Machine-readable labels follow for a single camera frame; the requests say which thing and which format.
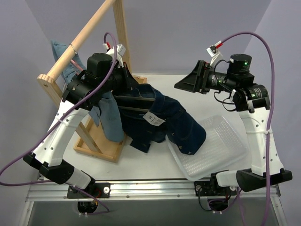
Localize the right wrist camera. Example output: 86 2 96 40
206 40 223 67

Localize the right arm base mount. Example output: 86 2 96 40
194 180 238 212

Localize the white plastic basket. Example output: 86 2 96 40
166 115 249 181

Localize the aluminium rail frame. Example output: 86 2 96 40
18 75 289 226

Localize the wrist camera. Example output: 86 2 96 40
103 42 126 67
206 40 223 67

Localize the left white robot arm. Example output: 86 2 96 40
23 49 138 197

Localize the grey metal hanger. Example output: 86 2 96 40
114 96 155 113

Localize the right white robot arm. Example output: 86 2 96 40
174 54 293 194

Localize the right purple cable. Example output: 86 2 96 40
209 32 277 226

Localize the wooden clothes rack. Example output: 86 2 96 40
37 0 148 163

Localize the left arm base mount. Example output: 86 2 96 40
66 181 111 215

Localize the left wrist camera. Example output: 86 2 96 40
103 42 126 67

